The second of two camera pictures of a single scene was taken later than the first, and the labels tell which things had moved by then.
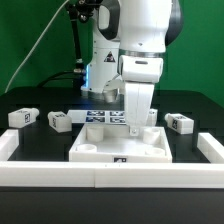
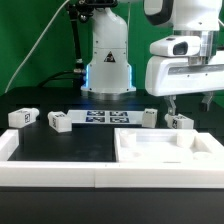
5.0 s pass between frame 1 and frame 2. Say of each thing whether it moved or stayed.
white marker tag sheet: stayed
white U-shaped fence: stayed
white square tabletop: moved
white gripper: moved
